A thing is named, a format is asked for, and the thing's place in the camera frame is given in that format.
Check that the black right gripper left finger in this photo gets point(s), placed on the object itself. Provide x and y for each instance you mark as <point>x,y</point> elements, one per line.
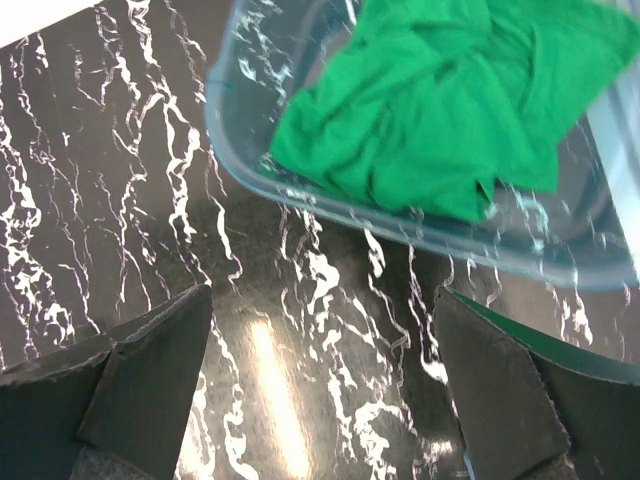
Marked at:
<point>123,396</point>

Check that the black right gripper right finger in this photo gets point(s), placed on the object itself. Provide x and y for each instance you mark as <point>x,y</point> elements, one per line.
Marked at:
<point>531,406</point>

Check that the green t-shirt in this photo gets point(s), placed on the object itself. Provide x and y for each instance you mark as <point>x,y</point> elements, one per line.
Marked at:
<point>433,103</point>

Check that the clear blue plastic bin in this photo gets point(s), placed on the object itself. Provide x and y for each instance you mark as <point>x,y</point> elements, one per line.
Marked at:
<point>583,235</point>

